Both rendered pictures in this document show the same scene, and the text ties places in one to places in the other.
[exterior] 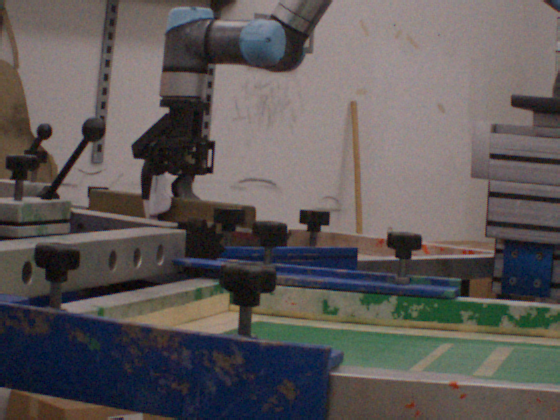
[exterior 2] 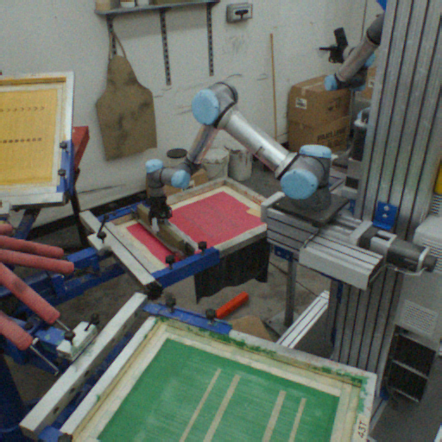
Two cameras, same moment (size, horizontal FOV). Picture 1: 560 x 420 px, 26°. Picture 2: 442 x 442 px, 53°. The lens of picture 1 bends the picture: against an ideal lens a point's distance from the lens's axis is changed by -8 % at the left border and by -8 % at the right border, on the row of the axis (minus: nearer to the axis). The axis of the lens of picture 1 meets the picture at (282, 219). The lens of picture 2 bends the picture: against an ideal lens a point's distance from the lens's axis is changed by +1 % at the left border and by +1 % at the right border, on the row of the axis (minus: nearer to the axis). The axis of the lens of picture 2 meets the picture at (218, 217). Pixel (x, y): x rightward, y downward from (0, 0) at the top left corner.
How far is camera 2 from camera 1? 110 cm
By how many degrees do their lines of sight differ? 30
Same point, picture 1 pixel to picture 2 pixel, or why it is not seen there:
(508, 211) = (274, 236)
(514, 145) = (275, 216)
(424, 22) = not seen: outside the picture
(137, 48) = (177, 34)
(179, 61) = (152, 185)
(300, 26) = (197, 162)
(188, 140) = (161, 211)
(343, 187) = (268, 68)
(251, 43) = (175, 184)
